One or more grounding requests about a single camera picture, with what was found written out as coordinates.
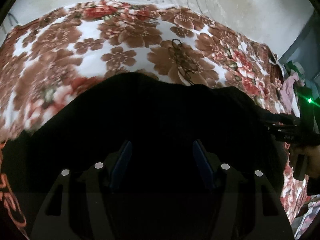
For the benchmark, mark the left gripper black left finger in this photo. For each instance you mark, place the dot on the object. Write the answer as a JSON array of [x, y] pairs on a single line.
[[79, 201]]

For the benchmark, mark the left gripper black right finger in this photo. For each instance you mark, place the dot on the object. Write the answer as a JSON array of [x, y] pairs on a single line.
[[246, 185]]

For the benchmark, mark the black hoodie with orange lettering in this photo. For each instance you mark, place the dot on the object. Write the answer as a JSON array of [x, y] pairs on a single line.
[[151, 125]]

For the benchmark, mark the person's right hand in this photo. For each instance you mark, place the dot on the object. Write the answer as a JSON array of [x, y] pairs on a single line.
[[313, 158]]

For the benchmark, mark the pink cloth on rack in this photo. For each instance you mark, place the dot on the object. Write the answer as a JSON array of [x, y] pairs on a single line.
[[287, 91]]

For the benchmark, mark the floral brown red blanket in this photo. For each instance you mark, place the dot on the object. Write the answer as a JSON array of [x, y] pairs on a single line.
[[49, 62]]

